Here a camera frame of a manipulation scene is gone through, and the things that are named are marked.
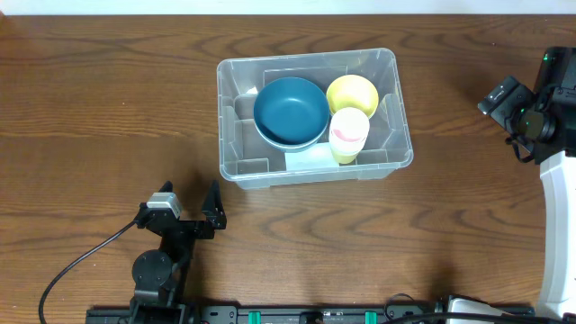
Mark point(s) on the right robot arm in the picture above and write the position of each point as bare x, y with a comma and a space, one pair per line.
541, 129

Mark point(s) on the yellow small bowl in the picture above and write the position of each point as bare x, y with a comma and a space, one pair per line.
353, 91

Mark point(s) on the yellow cup front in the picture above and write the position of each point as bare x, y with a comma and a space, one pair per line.
344, 157

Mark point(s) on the white label in bin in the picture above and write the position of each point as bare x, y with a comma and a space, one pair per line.
317, 156

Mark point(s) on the pink cup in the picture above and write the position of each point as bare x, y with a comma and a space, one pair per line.
349, 125

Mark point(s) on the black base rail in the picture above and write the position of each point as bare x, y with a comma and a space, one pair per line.
234, 315

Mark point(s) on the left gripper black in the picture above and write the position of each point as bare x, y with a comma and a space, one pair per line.
188, 227

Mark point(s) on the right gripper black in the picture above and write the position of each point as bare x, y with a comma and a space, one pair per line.
502, 104

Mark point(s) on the dark blue bowl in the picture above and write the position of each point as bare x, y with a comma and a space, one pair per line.
292, 138
291, 101

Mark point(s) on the clear plastic storage bin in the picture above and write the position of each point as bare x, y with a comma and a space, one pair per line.
247, 160

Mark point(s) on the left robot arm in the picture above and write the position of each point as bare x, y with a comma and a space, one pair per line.
160, 274

